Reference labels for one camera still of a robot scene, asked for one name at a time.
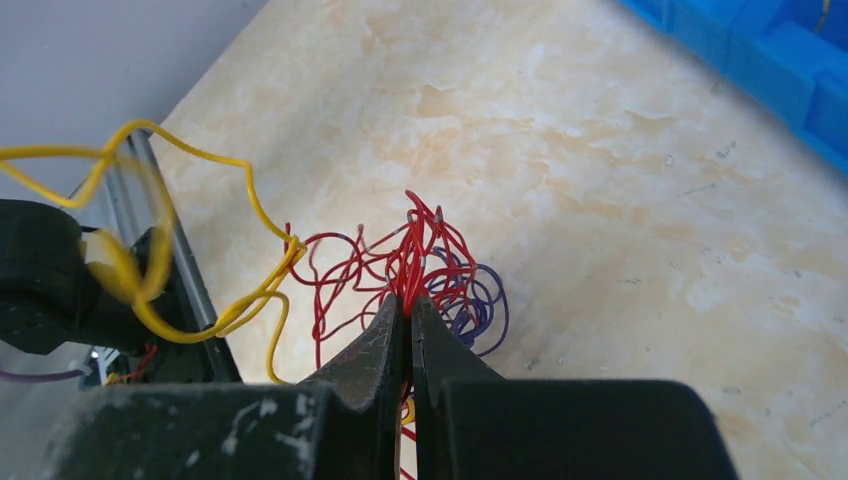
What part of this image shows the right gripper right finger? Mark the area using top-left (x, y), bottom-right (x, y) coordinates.
top-left (410, 296), bottom-right (737, 479)

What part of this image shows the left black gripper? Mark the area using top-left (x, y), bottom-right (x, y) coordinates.
top-left (1, 199), bottom-right (154, 355)

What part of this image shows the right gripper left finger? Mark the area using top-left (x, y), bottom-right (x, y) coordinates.
top-left (39, 295), bottom-right (406, 479)

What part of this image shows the blue three-compartment plastic bin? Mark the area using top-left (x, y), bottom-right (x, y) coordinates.
top-left (625, 0), bottom-right (847, 172)

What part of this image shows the aluminium frame rail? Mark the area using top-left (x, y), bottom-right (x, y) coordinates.
top-left (82, 120), bottom-right (241, 385)

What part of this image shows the coloured wire ball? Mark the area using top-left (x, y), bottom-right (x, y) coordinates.
top-left (278, 195), bottom-right (514, 479)

